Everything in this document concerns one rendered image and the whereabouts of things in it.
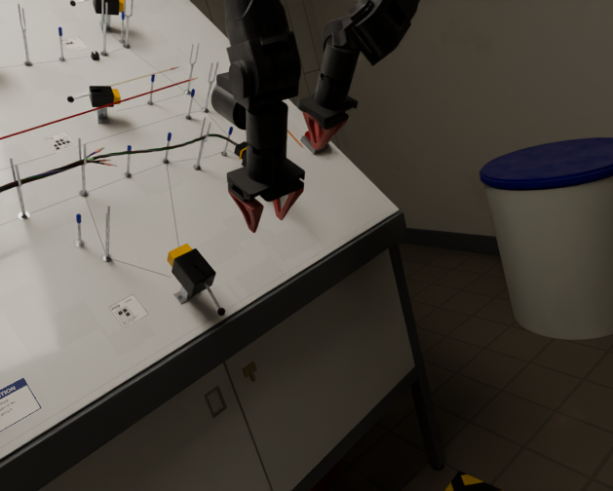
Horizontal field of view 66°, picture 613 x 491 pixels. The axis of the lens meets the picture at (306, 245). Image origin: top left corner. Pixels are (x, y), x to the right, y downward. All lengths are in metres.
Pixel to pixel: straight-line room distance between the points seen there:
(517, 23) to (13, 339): 2.39
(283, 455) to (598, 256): 1.41
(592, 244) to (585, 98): 0.78
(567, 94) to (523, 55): 0.28
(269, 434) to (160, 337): 0.36
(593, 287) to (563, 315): 0.16
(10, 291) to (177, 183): 0.39
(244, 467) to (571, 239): 1.43
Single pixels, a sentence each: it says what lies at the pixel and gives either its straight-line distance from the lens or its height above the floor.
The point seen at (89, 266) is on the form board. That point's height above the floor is 1.03.
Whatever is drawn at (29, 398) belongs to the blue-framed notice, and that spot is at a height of 0.91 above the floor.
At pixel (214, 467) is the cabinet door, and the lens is 1.04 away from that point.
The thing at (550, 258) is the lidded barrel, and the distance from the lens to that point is 2.04.
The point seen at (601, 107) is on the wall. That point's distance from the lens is 2.53.
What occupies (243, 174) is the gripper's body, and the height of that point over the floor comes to 1.13.
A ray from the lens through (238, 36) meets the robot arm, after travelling 0.62.
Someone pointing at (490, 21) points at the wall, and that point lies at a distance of 2.72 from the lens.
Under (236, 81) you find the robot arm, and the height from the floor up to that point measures 1.26.
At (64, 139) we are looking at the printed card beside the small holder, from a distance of 1.15.
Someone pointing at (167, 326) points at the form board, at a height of 0.90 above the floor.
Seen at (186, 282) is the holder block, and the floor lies 0.97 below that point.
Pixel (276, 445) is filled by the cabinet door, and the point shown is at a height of 0.53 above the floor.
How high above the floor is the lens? 1.23
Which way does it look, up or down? 18 degrees down
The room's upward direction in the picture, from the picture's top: 16 degrees counter-clockwise
